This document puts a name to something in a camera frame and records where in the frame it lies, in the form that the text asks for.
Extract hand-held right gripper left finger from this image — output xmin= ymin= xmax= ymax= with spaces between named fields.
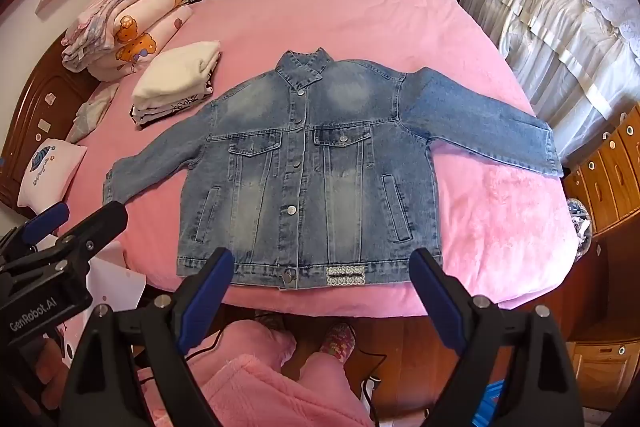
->
xmin=60 ymin=247 xmax=236 ymax=427

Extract white pillow with blue print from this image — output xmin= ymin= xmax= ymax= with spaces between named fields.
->
xmin=17 ymin=138 xmax=88 ymax=208

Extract folded bear-print quilts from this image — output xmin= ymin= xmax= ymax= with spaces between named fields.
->
xmin=61 ymin=0 xmax=173 ymax=72

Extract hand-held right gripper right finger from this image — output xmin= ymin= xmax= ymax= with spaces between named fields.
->
xmin=409 ymin=248 xmax=586 ymax=427

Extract low wooden cabinet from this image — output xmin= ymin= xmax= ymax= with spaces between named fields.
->
xmin=570 ymin=337 xmax=640 ymax=403

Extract blue denim jacket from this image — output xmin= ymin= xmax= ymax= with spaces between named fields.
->
xmin=102 ymin=48 xmax=564 ymax=290

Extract wooden headboard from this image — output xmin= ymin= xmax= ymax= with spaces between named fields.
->
xmin=0 ymin=32 xmax=101 ymax=208

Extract pink fleece bed blanket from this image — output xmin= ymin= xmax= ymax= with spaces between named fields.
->
xmin=52 ymin=0 xmax=593 ymax=320

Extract folded cream garment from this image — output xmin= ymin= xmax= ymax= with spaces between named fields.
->
xmin=131 ymin=39 xmax=222 ymax=108

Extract wooden drawer cabinet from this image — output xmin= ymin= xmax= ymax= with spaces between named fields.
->
xmin=562 ymin=104 xmax=640 ymax=238

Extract grey patterned cloth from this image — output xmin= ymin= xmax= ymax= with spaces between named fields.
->
xmin=65 ymin=83 xmax=120 ymax=144

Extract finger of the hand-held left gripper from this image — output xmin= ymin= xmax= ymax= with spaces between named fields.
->
xmin=10 ymin=202 xmax=70 ymax=253
xmin=52 ymin=201 xmax=129 ymax=270

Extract person's pink fleece robe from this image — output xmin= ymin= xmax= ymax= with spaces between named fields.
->
xmin=200 ymin=319 xmax=376 ymax=427

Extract folded bear print quilt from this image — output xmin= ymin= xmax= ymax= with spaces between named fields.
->
xmin=82 ymin=0 xmax=193 ymax=82

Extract blue white patterned object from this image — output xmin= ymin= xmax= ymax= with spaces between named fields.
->
xmin=567 ymin=197 xmax=596 ymax=260

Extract pink patterned slipper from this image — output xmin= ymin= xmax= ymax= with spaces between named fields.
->
xmin=255 ymin=312 xmax=287 ymax=334
xmin=317 ymin=322 xmax=358 ymax=365

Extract black cable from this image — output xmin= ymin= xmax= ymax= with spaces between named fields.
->
xmin=135 ymin=332 xmax=226 ymax=383

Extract blue plastic object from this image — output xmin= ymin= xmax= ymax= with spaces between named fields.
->
xmin=475 ymin=379 xmax=506 ymax=427

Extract folded black white printed garment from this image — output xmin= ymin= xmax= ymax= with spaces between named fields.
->
xmin=130 ymin=72 xmax=221 ymax=126

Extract person's left hand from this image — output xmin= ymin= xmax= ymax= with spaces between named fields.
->
xmin=35 ymin=332 xmax=76 ymax=388

